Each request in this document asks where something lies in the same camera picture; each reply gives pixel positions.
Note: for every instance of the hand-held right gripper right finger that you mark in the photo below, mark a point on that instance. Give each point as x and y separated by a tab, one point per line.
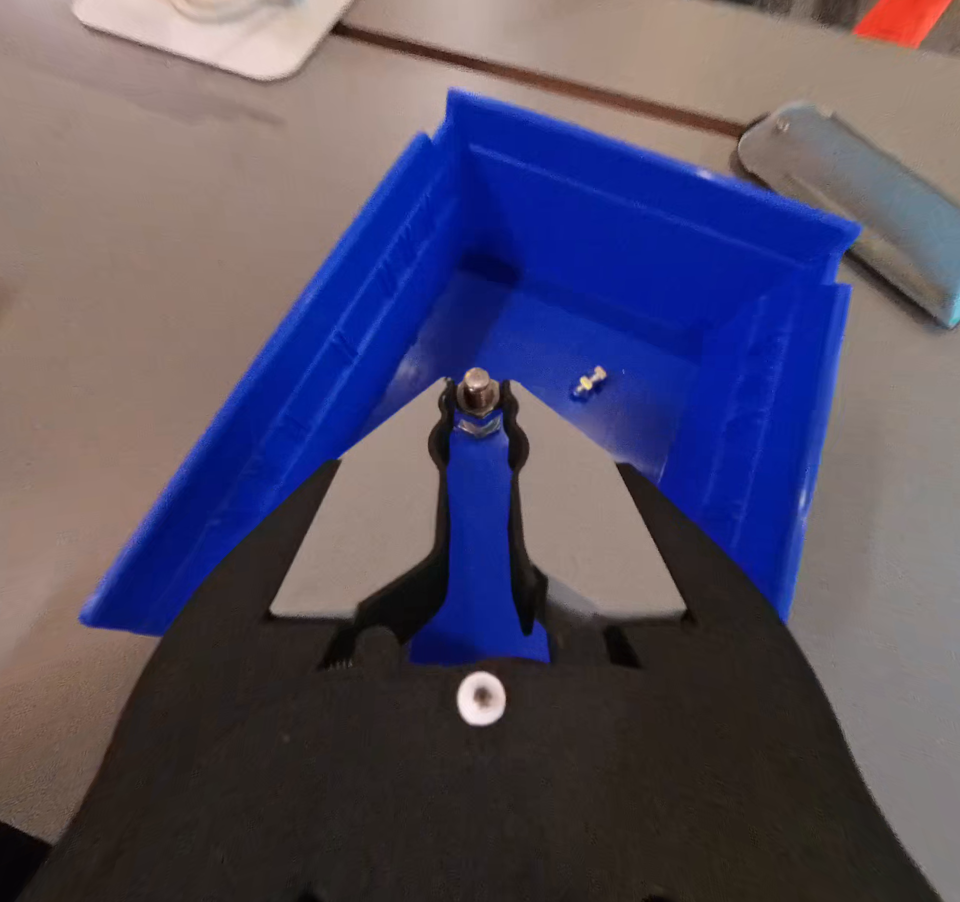
592	534

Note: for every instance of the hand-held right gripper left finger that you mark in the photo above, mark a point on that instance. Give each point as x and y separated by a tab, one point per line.
360	527

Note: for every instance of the large silver hex nut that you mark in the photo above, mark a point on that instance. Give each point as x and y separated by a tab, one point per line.
480	426

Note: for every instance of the large silver hex bolt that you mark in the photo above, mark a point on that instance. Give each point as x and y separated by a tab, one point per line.
476	388

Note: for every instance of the blue plastic bin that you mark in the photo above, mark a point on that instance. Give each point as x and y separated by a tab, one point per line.
600	242

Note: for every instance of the assembled small bolt and nut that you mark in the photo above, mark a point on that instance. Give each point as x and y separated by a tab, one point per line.
589	383

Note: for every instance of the metal desk grommet cover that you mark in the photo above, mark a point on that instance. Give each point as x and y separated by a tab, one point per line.
847	197

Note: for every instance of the white document stand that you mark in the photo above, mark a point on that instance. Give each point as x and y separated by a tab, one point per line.
247	39

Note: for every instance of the orange traffic cone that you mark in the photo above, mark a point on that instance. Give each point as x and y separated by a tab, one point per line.
907	9

